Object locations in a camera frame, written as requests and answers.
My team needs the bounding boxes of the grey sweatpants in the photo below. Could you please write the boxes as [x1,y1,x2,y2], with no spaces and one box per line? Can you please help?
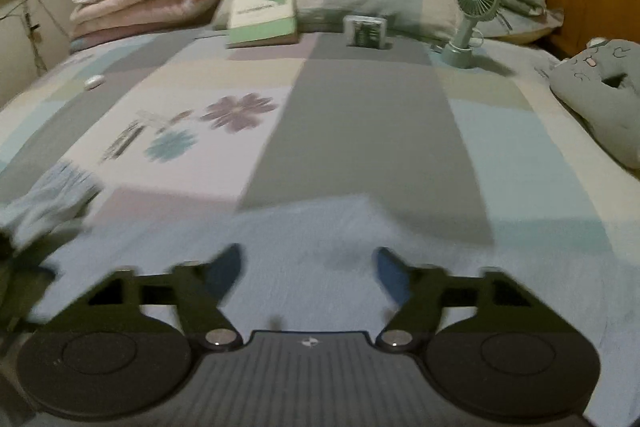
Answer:
[30,193,640,427]

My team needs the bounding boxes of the pillow with pink print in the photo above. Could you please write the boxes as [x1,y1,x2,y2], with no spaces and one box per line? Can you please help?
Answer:
[452,0,566,45]

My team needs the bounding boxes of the green tissue packet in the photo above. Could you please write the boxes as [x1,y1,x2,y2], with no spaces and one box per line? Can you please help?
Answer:
[343,14,388,50]

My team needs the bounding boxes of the grey cat cushion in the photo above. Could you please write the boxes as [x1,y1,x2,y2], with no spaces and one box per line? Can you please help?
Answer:
[549,38,640,170]

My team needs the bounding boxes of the wall cables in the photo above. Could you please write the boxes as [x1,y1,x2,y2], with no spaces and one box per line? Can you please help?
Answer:
[0,0,48,75]

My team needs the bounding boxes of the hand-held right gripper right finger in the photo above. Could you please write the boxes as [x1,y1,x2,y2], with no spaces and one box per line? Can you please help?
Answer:
[375,247,531,353]

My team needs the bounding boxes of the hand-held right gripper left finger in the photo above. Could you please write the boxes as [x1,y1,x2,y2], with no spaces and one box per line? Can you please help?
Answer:
[87,243,246,353]

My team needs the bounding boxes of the white and green book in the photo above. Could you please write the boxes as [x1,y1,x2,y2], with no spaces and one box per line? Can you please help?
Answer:
[226,0,301,49]

